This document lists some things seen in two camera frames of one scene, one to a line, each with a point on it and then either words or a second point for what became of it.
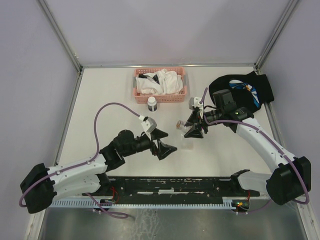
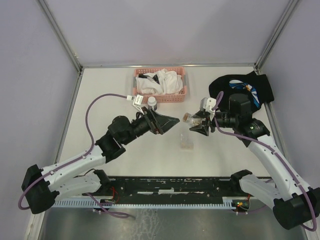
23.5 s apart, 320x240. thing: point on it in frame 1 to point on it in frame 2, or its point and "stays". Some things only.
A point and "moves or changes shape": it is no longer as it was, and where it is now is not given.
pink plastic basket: (142, 98) stays
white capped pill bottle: (152, 104) stays
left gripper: (163, 150) to (158, 123)
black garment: (250, 91) stays
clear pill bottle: (180, 124) moves or changes shape
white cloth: (170, 83) stays
